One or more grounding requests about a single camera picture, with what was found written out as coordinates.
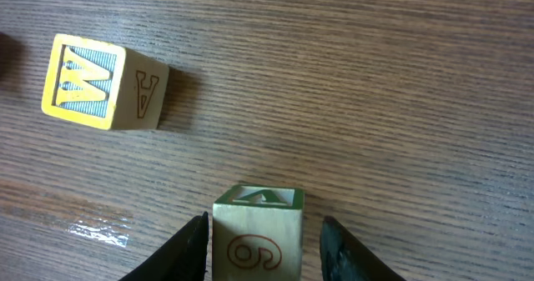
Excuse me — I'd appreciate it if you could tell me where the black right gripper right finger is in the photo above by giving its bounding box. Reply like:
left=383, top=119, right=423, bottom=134
left=320, top=216, right=406, bottom=281

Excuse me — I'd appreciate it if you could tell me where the yellow W letter block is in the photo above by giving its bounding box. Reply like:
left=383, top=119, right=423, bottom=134
left=41, top=33, right=169, bottom=130

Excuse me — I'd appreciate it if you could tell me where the white red green block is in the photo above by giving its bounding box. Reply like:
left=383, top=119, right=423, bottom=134
left=212, top=184, right=305, bottom=281

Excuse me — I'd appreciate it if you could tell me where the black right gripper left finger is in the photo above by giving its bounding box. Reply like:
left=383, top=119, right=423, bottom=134
left=120, top=212, right=209, bottom=281

